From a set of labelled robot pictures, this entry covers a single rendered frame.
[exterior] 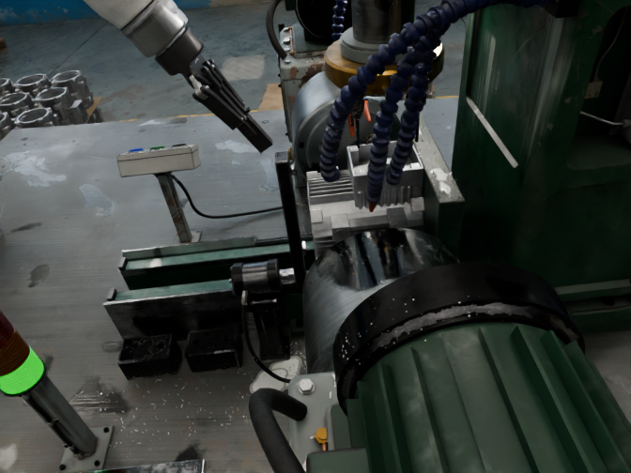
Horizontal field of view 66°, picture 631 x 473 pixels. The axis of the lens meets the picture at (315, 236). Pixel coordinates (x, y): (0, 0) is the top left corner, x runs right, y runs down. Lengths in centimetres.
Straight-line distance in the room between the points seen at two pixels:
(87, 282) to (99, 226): 23
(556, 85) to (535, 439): 49
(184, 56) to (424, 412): 66
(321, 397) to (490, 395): 25
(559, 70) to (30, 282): 122
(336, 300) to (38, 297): 89
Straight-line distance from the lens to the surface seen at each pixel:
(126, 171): 118
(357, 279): 62
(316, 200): 86
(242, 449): 91
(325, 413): 50
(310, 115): 105
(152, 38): 80
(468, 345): 31
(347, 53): 75
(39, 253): 148
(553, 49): 69
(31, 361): 81
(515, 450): 28
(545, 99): 71
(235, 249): 106
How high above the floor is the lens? 160
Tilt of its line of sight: 41 degrees down
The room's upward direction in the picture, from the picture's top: 7 degrees counter-clockwise
